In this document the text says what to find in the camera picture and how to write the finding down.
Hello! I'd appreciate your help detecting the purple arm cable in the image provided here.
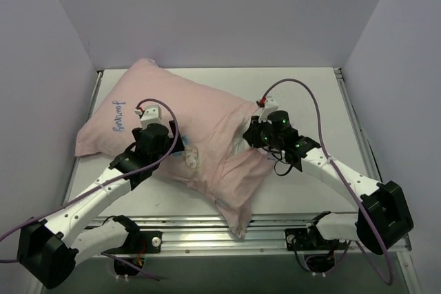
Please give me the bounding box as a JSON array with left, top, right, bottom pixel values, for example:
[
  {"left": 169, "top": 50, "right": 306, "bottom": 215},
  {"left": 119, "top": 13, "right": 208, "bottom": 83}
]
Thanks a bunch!
[
  {"left": 0, "top": 98, "right": 179, "bottom": 280},
  {"left": 263, "top": 78, "right": 396, "bottom": 286}
]

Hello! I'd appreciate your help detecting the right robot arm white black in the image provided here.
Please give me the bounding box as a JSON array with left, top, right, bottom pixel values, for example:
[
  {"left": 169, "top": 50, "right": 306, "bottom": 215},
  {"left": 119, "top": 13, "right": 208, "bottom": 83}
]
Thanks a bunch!
[{"left": 243, "top": 111, "right": 414, "bottom": 255}]

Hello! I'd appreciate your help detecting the purple Elsa print pillowcase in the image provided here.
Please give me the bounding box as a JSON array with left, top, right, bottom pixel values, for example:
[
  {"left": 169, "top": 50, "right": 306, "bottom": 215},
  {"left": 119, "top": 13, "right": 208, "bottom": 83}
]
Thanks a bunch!
[{"left": 75, "top": 59, "right": 273, "bottom": 239}]

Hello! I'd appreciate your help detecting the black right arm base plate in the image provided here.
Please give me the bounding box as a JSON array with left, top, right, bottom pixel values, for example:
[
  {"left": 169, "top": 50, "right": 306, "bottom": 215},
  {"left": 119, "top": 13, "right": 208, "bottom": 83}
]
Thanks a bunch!
[{"left": 285, "top": 227, "right": 347, "bottom": 251}]

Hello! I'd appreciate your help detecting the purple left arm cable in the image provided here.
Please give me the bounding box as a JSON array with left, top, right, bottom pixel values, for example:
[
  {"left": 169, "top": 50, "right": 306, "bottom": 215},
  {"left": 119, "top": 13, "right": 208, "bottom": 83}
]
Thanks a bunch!
[{"left": 0, "top": 98, "right": 179, "bottom": 280}]

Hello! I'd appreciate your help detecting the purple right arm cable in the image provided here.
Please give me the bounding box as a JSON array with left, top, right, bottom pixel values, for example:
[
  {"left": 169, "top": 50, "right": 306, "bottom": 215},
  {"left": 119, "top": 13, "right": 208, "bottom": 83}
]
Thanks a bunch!
[{"left": 263, "top": 78, "right": 396, "bottom": 286}]

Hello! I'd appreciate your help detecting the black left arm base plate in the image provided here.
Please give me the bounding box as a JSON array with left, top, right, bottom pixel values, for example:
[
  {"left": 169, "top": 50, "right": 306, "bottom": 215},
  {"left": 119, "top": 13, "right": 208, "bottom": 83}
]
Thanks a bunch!
[{"left": 101, "top": 229, "right": 163, "bottom": 255}]

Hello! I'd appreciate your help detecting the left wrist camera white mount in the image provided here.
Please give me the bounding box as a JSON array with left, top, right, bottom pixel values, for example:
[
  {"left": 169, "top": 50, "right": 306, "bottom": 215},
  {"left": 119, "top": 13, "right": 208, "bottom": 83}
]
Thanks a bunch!
[{"left": 134, "top": 104, "right": 162, "bottom": 129}]

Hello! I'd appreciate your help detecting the aluminium front mounting rail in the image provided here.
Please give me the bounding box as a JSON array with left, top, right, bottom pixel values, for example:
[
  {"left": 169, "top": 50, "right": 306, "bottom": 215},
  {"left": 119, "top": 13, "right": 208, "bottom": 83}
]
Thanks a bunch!
[{"left": 39, "top": 211, "right": 413, "bottom": 259}]

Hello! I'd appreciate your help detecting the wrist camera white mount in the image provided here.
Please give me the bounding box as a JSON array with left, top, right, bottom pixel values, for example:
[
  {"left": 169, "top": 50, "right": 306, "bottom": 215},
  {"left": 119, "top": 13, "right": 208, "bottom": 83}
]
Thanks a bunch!
[
  {"left": 134, "top": 104, "right": 162, "bottom": 129},
  {"left": 256, "top": 96, "right": 278, "bottom": 123}
]

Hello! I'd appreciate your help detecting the aluminium right side rail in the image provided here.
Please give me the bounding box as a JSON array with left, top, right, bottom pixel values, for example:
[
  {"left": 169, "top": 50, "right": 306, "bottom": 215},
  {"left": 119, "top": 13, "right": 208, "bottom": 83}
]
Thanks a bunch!
[{"left": 334, "top": 68, "right": 382, "bottom": 182}]

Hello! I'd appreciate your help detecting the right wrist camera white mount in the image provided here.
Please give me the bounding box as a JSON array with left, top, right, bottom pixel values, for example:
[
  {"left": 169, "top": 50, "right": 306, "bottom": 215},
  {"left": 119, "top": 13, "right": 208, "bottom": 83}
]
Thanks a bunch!
[{"left": 256, "top": 96, "right": 278, "bottom": 123}]

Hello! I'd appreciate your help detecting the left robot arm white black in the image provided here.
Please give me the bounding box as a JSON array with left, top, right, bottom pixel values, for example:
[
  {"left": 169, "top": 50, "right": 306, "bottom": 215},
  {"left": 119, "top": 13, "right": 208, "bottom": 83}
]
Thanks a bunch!
[{"left": 17, "top": 120, "right": 183, "bottom": 289}]

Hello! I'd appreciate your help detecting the white pillow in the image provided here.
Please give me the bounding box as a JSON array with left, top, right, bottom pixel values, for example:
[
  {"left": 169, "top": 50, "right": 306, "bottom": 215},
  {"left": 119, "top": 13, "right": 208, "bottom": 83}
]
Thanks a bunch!
[{"left": 230, "top": 117, "right": 251, "bottom": 156}]

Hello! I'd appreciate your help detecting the aluminium left side rail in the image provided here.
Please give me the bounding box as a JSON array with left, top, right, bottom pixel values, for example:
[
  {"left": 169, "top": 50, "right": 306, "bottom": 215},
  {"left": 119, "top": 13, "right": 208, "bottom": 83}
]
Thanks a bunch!
[{"left": 63, "top": 70, "right": 104, "bottom": 202}]

